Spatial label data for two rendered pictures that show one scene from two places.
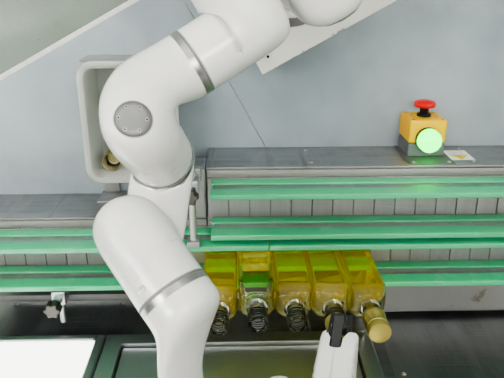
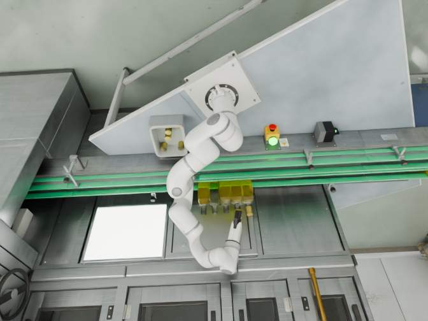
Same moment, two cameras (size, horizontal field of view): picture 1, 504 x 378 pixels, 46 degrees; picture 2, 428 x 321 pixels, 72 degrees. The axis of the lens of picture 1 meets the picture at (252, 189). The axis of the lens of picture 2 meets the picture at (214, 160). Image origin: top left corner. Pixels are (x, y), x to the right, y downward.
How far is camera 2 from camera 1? 0.81 m
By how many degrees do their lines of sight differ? 27
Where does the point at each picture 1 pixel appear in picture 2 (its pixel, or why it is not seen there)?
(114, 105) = (171, 188)
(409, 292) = not seen: hidden behind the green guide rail
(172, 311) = (192, 237)
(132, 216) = (179, 213)
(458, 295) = not seen: hidden behind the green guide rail
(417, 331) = (267, 193)
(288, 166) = (223, 153)
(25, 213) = (137, 166)
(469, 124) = (290, 127)
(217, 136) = not seen: hidden behind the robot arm
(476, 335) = (286, 195)
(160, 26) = (176, 106)
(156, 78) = (181, 178)
